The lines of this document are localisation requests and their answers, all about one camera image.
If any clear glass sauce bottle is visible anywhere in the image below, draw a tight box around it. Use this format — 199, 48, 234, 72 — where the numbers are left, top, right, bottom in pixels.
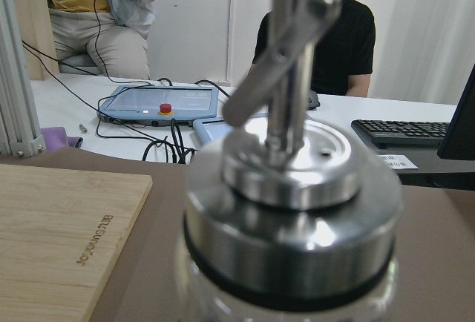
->
176, 0, 404, 321

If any blue teach pendant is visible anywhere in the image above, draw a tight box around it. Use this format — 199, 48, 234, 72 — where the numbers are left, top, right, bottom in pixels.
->
193, 113, 267, 145
98, 85, 219, 127

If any black computer mouse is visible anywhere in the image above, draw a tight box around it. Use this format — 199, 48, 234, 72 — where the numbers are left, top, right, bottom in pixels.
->
307, 91, 321, 111

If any seated person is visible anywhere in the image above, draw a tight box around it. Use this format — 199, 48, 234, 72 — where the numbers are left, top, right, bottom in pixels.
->
252, 0, 376, 97

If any black keyboard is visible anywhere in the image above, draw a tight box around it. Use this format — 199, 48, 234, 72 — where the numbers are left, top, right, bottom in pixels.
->
351, 119, 449, 148

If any purple cloth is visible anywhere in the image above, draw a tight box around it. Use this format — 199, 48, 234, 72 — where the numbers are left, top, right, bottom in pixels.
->
41, 127, 83, 151

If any person in yellow shirt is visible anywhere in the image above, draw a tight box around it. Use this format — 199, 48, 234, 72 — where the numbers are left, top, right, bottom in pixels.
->
47, 0, 156, 79

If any wooden cutting board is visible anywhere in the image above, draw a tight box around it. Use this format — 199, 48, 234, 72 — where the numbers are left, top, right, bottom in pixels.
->
1, 164, 152, 321

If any black monitor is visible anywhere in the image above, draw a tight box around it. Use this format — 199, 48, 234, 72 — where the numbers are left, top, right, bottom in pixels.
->
437, 69, 474, 160

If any aluminium frame post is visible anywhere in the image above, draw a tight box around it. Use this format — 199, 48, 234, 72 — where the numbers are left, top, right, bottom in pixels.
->
1, 0, 45, 158

